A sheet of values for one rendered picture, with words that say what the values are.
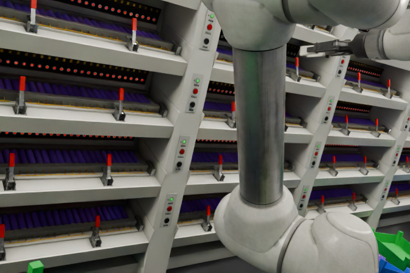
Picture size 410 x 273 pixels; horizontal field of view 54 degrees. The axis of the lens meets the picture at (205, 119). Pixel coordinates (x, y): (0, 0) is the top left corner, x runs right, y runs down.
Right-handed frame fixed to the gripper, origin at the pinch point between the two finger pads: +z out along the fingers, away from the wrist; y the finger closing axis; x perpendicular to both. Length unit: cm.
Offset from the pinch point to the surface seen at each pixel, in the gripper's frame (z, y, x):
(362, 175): 27, 82, -46
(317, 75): 20.8, 31.6, -2.8
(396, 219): 38, 143, -76
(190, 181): 28, -24, -46
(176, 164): 25, -32, -40
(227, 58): 23.0, -16.1, -3.2
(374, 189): 32, 104, -55
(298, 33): 13.7, 9.0, 9.1
